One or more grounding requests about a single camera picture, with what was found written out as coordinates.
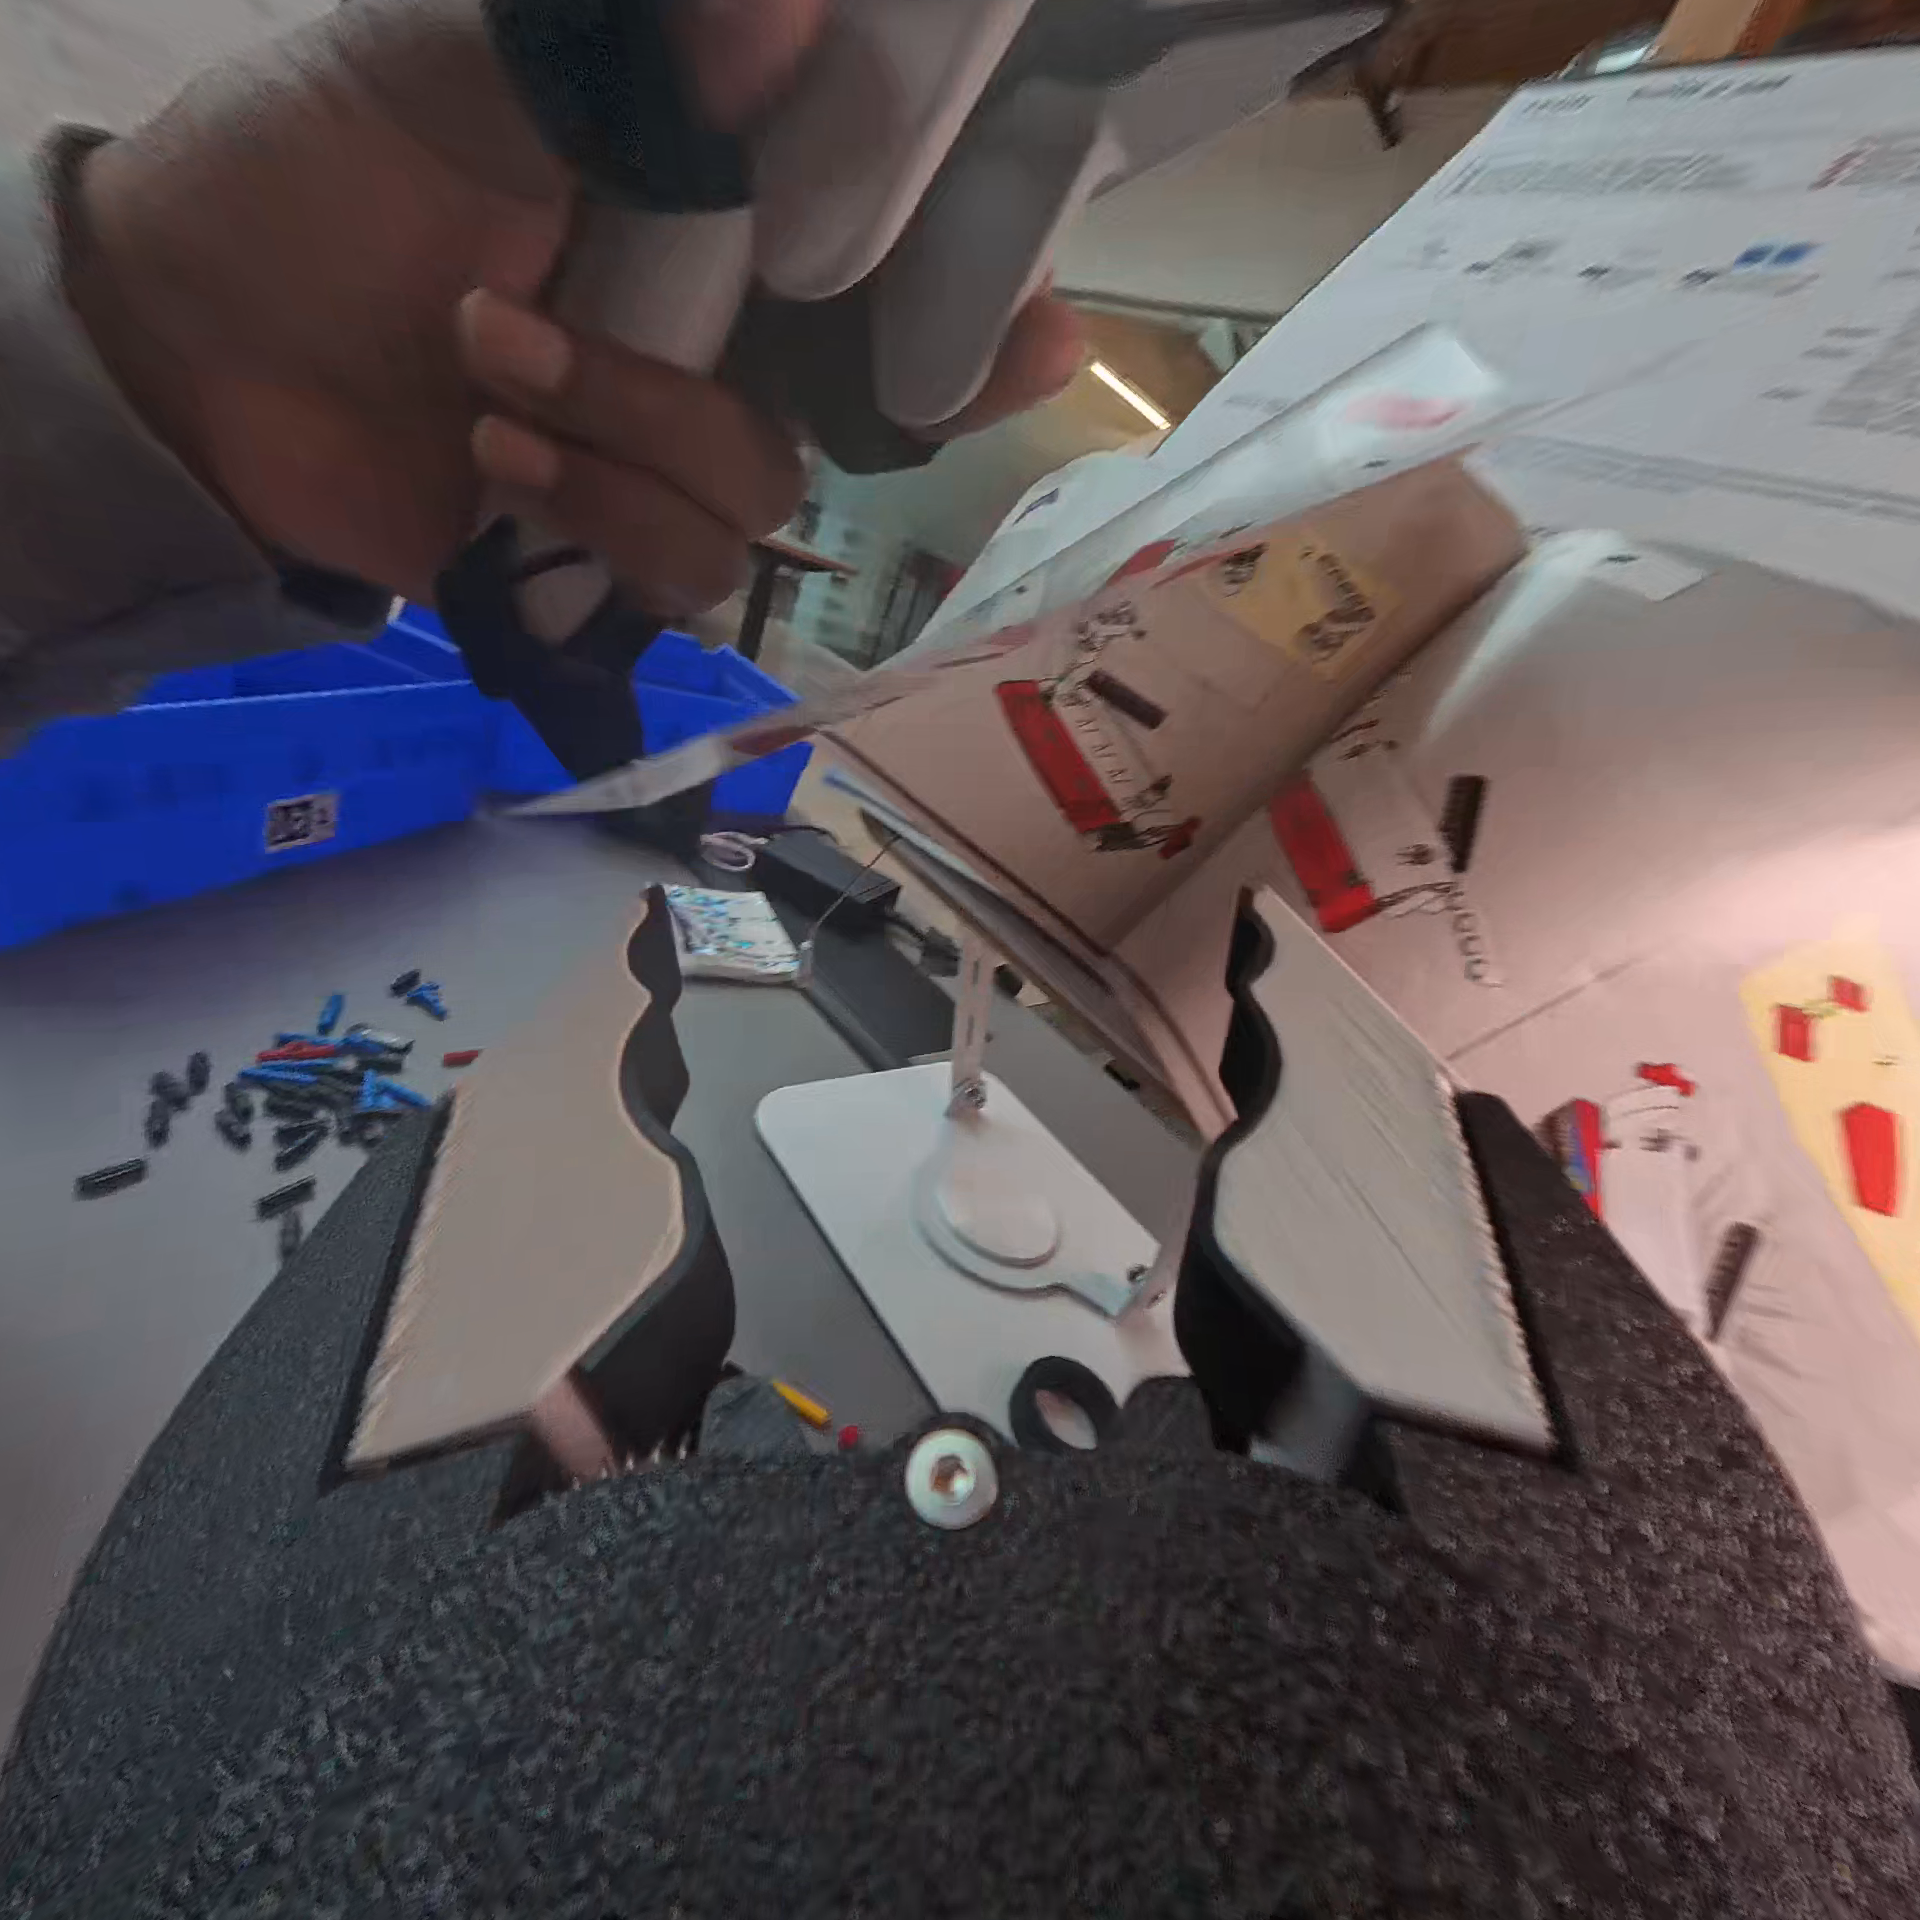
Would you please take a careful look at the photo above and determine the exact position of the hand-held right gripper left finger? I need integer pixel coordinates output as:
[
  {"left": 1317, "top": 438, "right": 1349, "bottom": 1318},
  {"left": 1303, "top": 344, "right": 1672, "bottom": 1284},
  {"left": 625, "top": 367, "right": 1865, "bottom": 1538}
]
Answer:
[{"left": 348, "top": 886, "right": 739, "bottom": 1486}]

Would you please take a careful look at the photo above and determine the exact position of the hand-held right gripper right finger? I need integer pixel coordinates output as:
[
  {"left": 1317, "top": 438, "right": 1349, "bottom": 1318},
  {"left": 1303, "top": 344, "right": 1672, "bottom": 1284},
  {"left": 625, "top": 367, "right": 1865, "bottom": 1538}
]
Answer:
[{"left": 1175, "top": 886, "right": 1559, "bottom": 1483}]

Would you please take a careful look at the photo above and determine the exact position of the building instruction booklet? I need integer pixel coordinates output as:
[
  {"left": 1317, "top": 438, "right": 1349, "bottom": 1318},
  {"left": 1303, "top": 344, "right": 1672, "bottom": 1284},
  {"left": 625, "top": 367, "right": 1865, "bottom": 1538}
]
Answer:
[{"left": 511, "top": 324, "right": 1920, "bottom": 1687}]

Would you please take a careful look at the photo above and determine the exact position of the person's left forearm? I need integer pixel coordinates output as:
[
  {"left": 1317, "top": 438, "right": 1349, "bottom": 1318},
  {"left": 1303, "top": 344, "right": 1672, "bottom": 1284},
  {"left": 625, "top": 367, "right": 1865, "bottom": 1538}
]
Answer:
[{"left": 0, "top": 133, "right": 392, "bottom": 752}]

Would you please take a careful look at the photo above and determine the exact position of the grey desk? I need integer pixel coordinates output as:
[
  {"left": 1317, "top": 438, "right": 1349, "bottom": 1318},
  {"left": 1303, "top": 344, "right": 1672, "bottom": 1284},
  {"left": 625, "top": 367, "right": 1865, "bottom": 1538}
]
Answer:
[{"left": 0, "top": 810, "right": 1203, "bottom": 1757}]

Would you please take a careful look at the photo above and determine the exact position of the white printed task sheet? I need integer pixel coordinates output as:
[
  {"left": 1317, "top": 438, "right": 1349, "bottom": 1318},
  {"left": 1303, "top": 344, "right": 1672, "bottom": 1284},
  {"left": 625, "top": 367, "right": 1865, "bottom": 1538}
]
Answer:
[{"left": 1156, "top": 47, "right": 1920, "bottom": 567}]

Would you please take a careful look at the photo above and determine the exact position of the person's left hand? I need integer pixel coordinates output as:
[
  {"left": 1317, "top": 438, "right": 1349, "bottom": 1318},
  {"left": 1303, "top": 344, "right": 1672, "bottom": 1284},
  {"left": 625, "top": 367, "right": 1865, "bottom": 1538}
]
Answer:
[{"left": 77, "top": 0, "right": 813, "bottom": 625}]

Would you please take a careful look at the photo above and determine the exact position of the pile of small connector pins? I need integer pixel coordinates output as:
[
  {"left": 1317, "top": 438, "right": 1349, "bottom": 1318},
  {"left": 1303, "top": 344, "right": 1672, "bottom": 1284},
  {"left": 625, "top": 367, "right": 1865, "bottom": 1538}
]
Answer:
[{"left": 77, "top": 968, "right": 487, "bottom": 1262}]

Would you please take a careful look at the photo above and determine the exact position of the white book stand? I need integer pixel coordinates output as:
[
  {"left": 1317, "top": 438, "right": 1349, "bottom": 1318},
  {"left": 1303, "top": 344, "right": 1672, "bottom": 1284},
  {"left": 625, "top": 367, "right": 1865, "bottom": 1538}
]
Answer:
[{"left": 756, "top": 933, "right": 1203, "bottom": 1442}]

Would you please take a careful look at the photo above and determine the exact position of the holographic sticker sheet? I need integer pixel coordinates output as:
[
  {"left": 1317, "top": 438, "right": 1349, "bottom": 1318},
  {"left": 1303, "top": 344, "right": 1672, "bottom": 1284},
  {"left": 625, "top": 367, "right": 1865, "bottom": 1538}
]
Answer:
[{"left": 661, "top": 881, "right": 808, "bottom": 987}]

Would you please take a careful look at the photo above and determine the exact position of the black rubber toy tyre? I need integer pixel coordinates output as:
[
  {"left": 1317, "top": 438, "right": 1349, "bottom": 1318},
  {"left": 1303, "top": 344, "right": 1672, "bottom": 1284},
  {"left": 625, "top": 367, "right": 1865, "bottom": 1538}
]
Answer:
[{"left": 1010, "top": 1360, "right": 1123, "bottom": 1453}]

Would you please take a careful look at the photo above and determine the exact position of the black power adapter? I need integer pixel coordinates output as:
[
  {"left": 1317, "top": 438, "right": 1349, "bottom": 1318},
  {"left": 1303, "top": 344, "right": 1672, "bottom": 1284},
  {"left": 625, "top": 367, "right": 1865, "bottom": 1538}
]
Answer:
[{"left": 749, "top": 831, "right": 904, "bottom": 933}]

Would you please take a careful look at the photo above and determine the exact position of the blue storage bin with tag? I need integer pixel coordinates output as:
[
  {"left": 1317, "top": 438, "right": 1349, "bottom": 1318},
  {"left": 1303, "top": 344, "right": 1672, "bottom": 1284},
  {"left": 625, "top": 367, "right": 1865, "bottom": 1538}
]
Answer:
[{"left": 0, "top": 600, "right": 813, "bottom": 953}]

